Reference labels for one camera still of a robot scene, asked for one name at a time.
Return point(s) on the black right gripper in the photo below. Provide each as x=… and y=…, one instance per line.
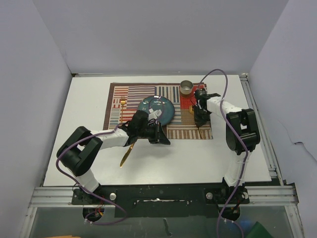
x=200, y=122

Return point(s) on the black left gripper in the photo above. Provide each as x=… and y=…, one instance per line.
x=159, y=136

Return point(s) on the gold spoon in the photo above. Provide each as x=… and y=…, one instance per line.
x=195, y=112

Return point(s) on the gold knife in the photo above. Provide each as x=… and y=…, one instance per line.
x=126, y=155

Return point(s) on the beige metal cup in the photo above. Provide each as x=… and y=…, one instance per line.
x=186, y=89

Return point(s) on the blue ceramic plate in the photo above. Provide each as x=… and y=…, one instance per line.
x=159, y=108

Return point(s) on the gold fork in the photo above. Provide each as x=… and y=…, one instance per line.
x=122, y=102

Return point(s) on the patchwork striped cloth placemat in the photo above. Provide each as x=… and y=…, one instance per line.
x=181, y=127

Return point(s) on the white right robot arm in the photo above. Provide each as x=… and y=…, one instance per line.
x=242, y=133

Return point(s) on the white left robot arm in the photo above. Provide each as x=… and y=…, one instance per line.
x=76, y=156

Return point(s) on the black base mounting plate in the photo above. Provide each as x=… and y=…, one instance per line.
x=164, y=200

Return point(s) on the blue object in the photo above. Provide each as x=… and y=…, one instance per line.
x=245, y=223

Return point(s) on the green object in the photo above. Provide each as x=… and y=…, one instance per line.
x=258, y=231

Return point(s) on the right side aluminium rail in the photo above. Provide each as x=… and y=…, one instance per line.
x=277, y=192

